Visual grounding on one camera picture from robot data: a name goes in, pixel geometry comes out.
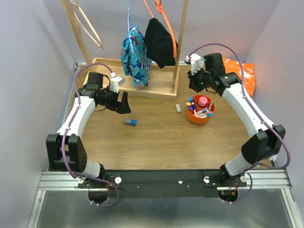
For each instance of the aluminium frame rail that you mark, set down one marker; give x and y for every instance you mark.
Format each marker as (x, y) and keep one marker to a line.
(258, 179)

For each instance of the orange plastic hanger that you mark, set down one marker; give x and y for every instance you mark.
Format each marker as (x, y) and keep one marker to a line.
(168, 27)

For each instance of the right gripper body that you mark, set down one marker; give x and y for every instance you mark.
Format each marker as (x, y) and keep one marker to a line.
(200, 80)

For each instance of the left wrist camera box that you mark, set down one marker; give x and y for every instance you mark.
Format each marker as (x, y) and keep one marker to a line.
(115, 82)

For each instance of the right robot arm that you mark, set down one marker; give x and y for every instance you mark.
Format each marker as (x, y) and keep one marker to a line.
(264, 142)

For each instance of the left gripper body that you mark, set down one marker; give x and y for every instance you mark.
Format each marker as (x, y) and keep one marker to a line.
(111, 101)

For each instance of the white pen dark-blue cap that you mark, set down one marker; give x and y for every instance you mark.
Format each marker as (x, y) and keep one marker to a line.
(194, 110)

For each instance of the blue shark-print garment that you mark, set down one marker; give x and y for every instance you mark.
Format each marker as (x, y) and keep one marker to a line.
(138, 65)

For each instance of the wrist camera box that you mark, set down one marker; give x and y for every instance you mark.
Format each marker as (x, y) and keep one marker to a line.
(115, 82)
(195, 61)

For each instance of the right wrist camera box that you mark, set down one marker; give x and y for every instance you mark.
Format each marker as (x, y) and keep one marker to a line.
(195, 61)

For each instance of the wooden clothes rack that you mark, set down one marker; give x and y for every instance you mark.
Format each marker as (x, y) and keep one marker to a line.
(162, 82)

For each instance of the orange folded cloth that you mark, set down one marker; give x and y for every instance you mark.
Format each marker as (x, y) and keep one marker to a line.
(248, 68)

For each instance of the orange round divided organizer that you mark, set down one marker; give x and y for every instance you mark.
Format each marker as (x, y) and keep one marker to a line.
(199, 109)

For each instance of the white eraser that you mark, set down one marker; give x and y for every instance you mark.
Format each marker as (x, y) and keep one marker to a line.
(178, 108)

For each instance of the black garment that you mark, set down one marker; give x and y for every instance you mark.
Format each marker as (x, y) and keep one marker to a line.
(159, 44)

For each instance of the glue tube pink cap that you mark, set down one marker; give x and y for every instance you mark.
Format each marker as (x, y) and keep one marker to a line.
(203, 102)

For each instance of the blue wire hanger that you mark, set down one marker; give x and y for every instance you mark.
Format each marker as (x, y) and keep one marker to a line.
(129, 28)

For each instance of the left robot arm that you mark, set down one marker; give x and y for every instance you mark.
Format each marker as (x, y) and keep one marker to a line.
(65, 149)

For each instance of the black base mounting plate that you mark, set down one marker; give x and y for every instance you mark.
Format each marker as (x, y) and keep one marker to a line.
(165, 183)

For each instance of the grey blue glue stick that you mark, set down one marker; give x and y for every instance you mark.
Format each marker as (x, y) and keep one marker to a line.
(130, 122)

